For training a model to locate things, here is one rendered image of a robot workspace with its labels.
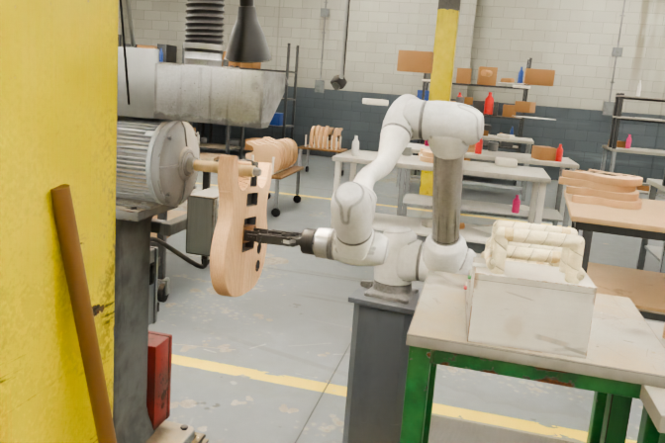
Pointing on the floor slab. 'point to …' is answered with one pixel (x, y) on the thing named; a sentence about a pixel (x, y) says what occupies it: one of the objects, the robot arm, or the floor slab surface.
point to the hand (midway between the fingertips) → (249, 233)
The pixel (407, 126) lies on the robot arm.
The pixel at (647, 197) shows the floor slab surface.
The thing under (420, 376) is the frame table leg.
